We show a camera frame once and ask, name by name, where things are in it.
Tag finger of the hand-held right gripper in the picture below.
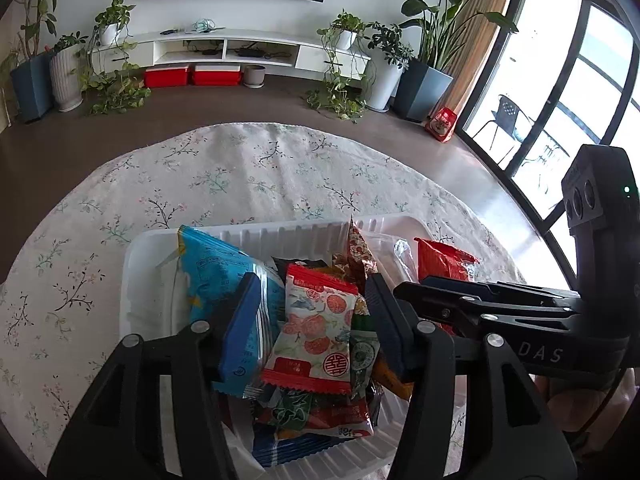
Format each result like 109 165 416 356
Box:
392 282 583 343
420 276 583 311

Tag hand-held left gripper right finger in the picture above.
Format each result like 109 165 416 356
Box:
364 274 576 480

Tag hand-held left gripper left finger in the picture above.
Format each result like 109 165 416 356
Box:
47 272 266 480

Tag small green snack packet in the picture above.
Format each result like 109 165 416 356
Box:
350 330 381 391

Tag orange snack packet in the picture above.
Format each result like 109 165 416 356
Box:
372 350 416 401

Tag white red fruit-print packet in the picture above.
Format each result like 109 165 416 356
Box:
261 263 359 395

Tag light blue snack bag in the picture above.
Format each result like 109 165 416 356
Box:
177 225 286 396

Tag clear plastic packet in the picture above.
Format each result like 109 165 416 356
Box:
360 230 417 281

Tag gold patterned snack packet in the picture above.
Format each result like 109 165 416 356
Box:
332 215 378 286

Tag black snack packet white label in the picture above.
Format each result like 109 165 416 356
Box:
272 256 326 281

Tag white ribbed plastic tray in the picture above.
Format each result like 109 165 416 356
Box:
119 215 468 480

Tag red green patterned snack packet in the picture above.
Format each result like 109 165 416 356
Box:
252 390 376 441

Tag blue and yellow snack packet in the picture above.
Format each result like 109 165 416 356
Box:
252 432 381 468

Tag person's right hand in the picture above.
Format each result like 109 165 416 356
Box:
535 370 640 441

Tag black outdoor chair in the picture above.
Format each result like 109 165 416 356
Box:
472 94 533 153

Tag red gift bag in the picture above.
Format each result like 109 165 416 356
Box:
425 106 458 143

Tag broad-leaf plant in grey-blue pot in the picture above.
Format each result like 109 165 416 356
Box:
392 0 518 122

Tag black framed glass door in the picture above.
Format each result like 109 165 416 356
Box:
457 0 640 291

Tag plant in tall white pot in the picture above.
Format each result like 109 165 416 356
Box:
365 22 413 112

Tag beige curtain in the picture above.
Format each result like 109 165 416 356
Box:
442 0 521 116

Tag red storage box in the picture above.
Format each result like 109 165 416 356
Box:
144 65 191 88
192 63 243 87

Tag trailing pothos in white pot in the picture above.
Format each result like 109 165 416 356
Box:
75 0 151 116
305 10 371 121

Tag white television cabinet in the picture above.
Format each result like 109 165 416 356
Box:
92 29 373 81

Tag plant in white ribbed pot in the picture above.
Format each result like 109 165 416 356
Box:
50 32 88 112

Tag leafy tree in blue pot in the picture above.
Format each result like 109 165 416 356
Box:
0 0 58 123

